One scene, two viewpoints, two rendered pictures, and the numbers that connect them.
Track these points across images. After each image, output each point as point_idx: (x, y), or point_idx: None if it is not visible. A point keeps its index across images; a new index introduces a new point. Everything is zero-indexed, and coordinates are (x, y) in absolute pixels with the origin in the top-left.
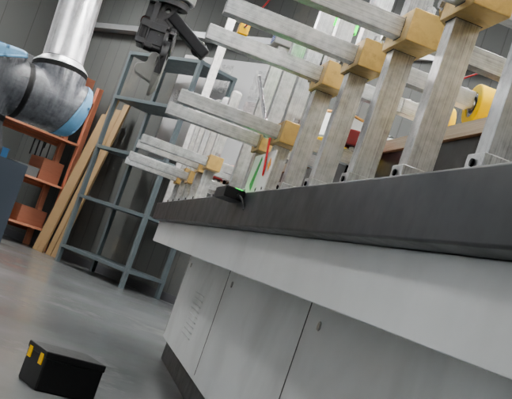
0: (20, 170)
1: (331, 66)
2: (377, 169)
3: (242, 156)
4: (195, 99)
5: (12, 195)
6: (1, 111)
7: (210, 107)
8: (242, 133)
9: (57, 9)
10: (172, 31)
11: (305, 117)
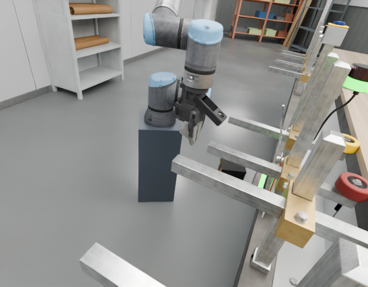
0: (180, 133)
1: (285, 225)
2: (366, 224)
3: (295, 115)
4: (216, 151)
5: (178, 142)
6: (168, 108)
7: (227, 156)
8: (276, 134)
9: None
10: (194, 110)
11: (273, 222)
